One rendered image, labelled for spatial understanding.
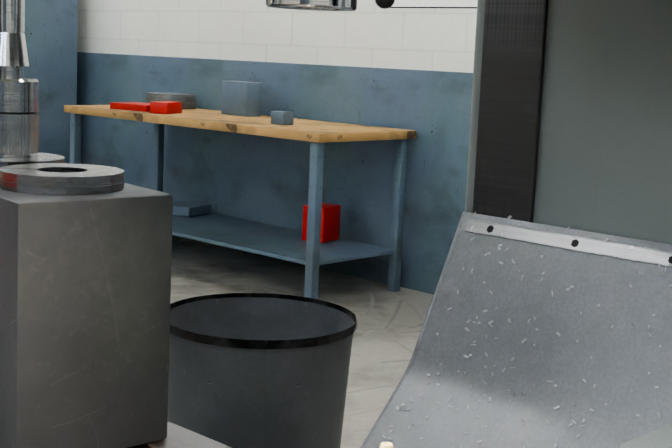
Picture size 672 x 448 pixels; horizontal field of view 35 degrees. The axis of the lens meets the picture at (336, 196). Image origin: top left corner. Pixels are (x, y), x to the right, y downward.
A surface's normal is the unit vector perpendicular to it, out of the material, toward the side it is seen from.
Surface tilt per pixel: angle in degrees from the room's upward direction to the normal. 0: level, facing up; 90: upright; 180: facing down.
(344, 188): 90
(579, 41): 90
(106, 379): 90
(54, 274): 90
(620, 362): 63
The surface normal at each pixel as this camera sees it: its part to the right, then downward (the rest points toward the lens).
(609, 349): -0.59, -0.39
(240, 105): -0.72, 0.06
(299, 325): -0.40, 0.04
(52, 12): 0.73, 0.12
